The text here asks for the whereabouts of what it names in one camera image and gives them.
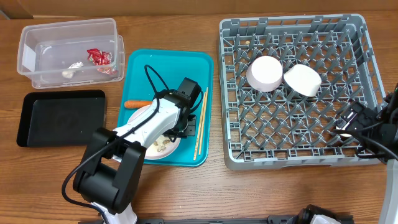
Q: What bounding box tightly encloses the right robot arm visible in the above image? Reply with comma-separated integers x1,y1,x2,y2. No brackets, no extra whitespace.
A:
334,89,397,223

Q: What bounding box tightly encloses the peanut pile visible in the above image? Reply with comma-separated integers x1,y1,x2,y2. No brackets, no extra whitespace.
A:
151,136,172,152

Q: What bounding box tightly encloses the white bowl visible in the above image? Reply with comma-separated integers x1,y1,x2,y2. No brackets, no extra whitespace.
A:
284,64,322,97

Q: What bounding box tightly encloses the black plastic tray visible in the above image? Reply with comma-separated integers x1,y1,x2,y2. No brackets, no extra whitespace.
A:
16,90,106,147

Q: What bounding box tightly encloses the wooden chopstick right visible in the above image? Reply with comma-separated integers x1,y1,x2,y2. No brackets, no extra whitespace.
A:
198,88,208,156

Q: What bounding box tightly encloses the clear plastic bin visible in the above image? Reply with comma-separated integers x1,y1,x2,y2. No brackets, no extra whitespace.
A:
17,18,125,89

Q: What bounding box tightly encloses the white plate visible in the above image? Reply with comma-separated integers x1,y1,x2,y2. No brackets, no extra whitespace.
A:
126,106,180,160

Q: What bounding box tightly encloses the white cup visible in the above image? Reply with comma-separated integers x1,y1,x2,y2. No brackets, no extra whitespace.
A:
335,124,354,138

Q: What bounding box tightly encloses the grey dishwasher rack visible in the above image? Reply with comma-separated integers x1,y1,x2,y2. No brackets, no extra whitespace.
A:
218,14,387,170

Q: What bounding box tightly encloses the wooden chopstick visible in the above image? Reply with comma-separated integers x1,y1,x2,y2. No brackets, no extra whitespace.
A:
193,89,208,161
198,88,208,156

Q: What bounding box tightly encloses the white tissue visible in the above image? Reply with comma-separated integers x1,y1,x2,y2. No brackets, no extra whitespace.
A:
62,62,83,79

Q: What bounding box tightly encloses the teal serving tray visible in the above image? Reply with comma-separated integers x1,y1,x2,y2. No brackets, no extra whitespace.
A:
117,49,214,167

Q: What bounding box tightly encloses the red snack wrapper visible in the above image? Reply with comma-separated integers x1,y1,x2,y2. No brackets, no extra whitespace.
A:
87,49,118,75

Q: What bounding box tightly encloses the orange carrot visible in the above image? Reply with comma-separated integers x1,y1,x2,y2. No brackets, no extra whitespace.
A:
124,100,152,110

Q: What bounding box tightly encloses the wooden chopstick left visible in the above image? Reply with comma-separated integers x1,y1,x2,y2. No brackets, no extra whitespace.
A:
193,89,208,161

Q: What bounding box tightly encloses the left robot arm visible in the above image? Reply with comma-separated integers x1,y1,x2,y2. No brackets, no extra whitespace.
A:
62,90,203,223

